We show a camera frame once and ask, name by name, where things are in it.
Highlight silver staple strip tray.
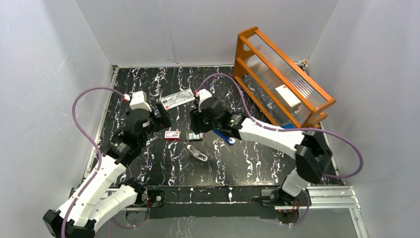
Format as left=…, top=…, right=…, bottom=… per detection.
left=186, top=132, right=204, bottom=141

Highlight red white staple box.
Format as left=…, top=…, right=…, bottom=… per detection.
left=164, top=130, right=180, bottom=140

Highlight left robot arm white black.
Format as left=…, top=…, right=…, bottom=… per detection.
left=43, top=103, right=171, bottom=238

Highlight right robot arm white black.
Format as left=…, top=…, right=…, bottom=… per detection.
left=190, top=96, right=332, bottom=205

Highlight clear plastic package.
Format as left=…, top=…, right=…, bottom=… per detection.
left=160, top=89, right=195, bottom=110

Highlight blue object on shelf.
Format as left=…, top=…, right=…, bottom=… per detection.
left=282, top=123, right=294, bottom=129

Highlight white box on shelf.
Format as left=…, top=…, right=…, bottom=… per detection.
left=275, top=84, right=301, bottom=110

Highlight orange wooden shelf rack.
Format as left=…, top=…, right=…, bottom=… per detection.
left=233, top=26, right=336, bottom=128

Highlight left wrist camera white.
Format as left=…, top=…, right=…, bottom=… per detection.
left=129, top=91, right=152, bottom=112

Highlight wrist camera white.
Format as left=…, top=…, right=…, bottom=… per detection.
left=129, top=91, right=152, bottom=112
left=195, top=89, right=212, bottom=112

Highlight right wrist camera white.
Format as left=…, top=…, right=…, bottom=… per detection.
left=195, top=89, right=212, bottom=112

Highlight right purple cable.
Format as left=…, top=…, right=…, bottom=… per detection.
left=194, top=72, right=364, bottom=227

